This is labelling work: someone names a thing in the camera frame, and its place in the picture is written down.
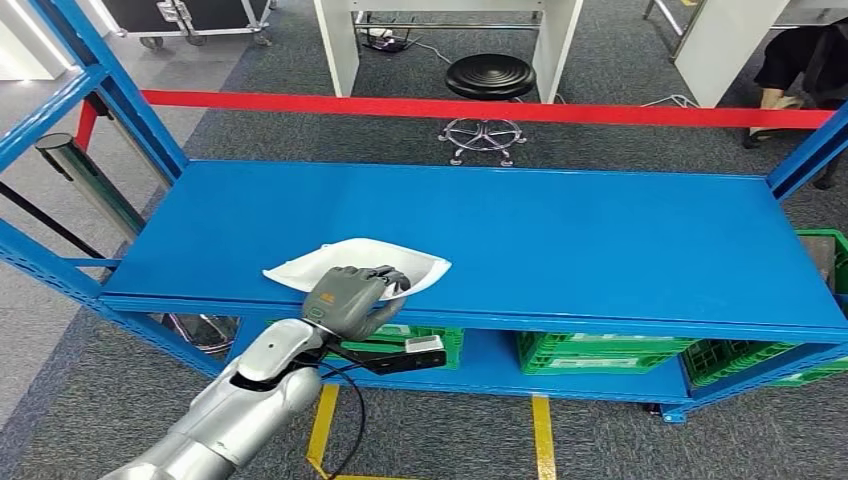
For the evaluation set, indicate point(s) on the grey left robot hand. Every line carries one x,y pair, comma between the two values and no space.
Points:
344,301

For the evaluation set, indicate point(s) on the white plastic part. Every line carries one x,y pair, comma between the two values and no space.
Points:
371,255

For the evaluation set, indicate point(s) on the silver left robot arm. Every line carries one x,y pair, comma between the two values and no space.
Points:
252,411

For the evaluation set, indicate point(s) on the blue metal shelf rack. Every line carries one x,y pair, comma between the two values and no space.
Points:
530,232

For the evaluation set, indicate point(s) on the green plastic crate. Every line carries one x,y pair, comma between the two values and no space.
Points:
840,258
729,361
596,354
450,341

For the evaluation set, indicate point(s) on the red barrier belt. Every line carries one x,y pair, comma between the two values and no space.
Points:
464,108

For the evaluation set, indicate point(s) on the yellow floor tape marking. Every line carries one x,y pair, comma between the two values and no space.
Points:
543,437

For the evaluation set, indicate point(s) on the power strip with plugs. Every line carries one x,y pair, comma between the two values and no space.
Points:
387,43

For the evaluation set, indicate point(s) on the black round stool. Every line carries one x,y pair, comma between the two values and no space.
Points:
490,76

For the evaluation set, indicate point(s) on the white desk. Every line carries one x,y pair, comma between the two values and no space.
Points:
722,46
553,46

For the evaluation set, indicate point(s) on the black wheeled flight case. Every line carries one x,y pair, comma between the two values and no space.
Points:
172,13

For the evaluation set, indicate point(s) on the person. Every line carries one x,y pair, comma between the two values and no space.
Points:
795,66

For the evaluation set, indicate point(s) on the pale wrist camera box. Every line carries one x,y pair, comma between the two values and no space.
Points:
424,344

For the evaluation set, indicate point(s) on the stanchion post with belt head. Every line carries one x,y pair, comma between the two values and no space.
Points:
140,149

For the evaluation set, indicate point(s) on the chrome stanchion post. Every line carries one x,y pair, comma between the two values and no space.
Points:
86,179

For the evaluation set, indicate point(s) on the black stanchion post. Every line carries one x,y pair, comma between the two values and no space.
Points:
46,222

